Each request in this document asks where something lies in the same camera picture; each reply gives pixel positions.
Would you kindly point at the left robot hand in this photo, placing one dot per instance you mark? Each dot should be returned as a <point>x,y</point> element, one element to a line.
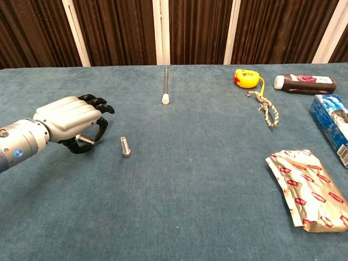
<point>68,117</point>

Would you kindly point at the silver bolt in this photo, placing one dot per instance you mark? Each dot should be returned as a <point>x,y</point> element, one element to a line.
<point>85,140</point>
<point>125,146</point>

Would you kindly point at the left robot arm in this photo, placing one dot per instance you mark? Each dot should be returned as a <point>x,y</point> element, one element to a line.
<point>19,141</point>

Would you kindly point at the dark brown curtain panel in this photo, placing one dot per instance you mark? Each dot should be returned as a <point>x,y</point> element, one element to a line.
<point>32,32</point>
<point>198,32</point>
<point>280,32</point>
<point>341,51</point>
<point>119,32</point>

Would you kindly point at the glass tube with white cap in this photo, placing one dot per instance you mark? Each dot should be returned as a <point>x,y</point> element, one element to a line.
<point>165,99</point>

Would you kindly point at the teal felt table cover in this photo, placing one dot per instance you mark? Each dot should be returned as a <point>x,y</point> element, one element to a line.
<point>174,190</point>

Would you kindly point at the yellow tape measure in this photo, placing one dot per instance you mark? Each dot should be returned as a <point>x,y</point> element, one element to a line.
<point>246,79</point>

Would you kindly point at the brown bottle with white cap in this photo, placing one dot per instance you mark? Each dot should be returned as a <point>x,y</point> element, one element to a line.
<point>307,85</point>

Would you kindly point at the silver foil snack wrapper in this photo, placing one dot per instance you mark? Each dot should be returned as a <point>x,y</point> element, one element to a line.
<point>310,190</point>

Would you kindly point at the blue cookie package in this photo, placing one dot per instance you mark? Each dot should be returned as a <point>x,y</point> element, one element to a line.
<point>330,122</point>

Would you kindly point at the white frame post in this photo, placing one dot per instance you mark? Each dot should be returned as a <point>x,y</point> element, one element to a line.
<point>232,32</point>
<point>330,32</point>
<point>76,32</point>
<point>161,32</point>

